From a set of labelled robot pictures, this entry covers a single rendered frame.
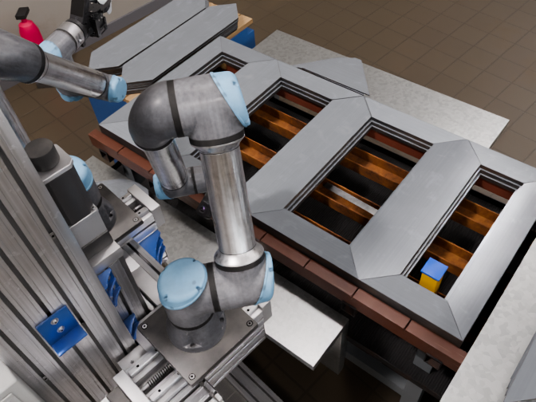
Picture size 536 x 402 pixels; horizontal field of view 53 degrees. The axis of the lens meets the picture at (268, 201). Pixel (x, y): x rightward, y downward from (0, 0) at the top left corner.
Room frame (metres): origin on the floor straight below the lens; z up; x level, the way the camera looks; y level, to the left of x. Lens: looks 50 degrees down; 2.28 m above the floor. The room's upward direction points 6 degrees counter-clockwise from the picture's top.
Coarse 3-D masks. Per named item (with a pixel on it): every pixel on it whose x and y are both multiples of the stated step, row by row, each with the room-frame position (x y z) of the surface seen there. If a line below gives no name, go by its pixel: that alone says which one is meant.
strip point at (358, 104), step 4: (336, 100) 1.68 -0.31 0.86; (340, 100) 1.68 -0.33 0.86; (344, 100) 1.68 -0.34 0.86; (348, 100) 1.67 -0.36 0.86; (352, 100) 1.67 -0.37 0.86; (356, 100) 1.67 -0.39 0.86; (360, 100) 1.67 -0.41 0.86; (364, 100) 1.66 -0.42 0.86; (344, 104) 1.65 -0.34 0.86; (348, 104) 1.65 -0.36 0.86; (352, 104) 1.65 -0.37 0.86; (356, 104) 1.64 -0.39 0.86; (360, 104) 1.64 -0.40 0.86; (364, 104) 1.64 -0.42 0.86; (352, 108) 1.62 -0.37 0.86; (356, 108) 1.62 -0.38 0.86; (360, 108) 1.62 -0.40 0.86; (364, 108) 1.62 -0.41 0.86; (364, 112) 1.59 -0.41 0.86; (368, 112) 1.59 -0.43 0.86
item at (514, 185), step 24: (264, 96) 1.78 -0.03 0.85; (312, 96) 1.75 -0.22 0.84; (408, 144) 1.44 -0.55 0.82; (432, 144) 1.39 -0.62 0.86; (480, 168) 1.26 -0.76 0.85; (288, 240) 1.03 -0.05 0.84; (432, 240) 0.98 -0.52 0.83; (408, 264) 0.89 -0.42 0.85; (408, 312) 0.73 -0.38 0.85; (480, 312) 0.71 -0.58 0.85
